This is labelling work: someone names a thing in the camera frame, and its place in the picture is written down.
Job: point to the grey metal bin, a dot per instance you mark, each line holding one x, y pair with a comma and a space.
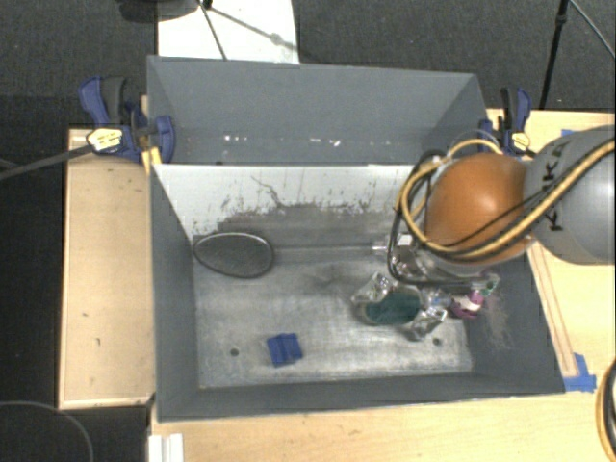
313, 306

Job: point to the purple and white small object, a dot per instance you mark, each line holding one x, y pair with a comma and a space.
464, 306

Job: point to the pale wood flat board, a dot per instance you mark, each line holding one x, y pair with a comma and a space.
108, 282

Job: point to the dark grey oval dish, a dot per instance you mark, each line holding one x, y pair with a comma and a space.
233, 254

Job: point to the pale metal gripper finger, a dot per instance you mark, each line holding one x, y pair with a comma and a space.
426, 323
373, 290

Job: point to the dark green rounded object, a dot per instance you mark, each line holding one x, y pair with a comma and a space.
392, 308

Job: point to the blue small block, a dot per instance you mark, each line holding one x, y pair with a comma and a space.
285, 349

